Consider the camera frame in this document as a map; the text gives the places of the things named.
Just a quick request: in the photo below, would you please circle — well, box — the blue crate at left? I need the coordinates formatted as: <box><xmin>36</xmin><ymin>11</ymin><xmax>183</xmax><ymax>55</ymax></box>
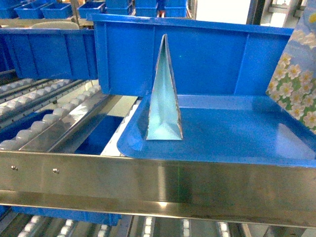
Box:
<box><xmin>0</xmin><ymin>28</ymin><xmax>98</xmax><ymax>80</ymax></box>

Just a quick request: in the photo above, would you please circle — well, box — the white roller conveyor track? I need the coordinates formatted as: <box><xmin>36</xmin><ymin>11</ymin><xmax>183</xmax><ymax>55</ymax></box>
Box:
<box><xmin>0</xmin><ymin>80</ymin><xmax>101</xmax><ymax>151</ymax></box>

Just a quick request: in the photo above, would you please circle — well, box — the light blue flower gift bag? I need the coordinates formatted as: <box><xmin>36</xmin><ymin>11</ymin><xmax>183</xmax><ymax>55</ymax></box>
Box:
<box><xmin>146</xmin><ymin>34</ymin><xmax>183</xmax><ymax>140</ymax></box>

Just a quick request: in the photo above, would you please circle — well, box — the blue bin back middle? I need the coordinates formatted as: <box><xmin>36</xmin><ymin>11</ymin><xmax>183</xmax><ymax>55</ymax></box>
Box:
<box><xmin>40</xmin><ymin>2</ymin><xmax>73</xmax><ymax>19</ymax></box>

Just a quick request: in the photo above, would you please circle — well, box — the blue bin back left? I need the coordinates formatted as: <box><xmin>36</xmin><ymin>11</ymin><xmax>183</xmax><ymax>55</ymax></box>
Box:
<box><xmin>14</xmin><ymin>1</ymin><xmax>48</xmax><ymax>19</ymax></box>

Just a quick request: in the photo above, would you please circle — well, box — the large blue plastic crate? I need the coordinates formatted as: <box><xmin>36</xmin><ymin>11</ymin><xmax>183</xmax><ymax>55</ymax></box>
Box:
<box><xmin>88</xmin><ymin>14</ymin><xmax>316</xmax><ymax>167</ymax></box>

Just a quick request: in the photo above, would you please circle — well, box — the stainless steel shelf rail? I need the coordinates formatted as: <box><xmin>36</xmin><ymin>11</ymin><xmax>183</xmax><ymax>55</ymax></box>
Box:
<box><xmin>0</xmin><ymin>152</ymin><xmax>316</xmax><ymax>228</ymax></box>

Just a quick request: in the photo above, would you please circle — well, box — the flower gift bag with handle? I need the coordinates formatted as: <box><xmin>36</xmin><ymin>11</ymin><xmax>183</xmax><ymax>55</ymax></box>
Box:
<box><xmin>266</xmin><ymin>0</ymin><xmax>316</xmax><ymax>133</ymax></box>

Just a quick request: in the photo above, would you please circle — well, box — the blue bin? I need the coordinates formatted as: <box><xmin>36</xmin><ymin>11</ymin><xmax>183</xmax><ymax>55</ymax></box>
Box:
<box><xmin>14</xmin><ymin>1</ymin><xmax>48</xmax><ymax>19</ymax></box>
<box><xmin>40</xmin><ymin>2</ymin><xmax>73</xmax><ymax>19</ymax></box>

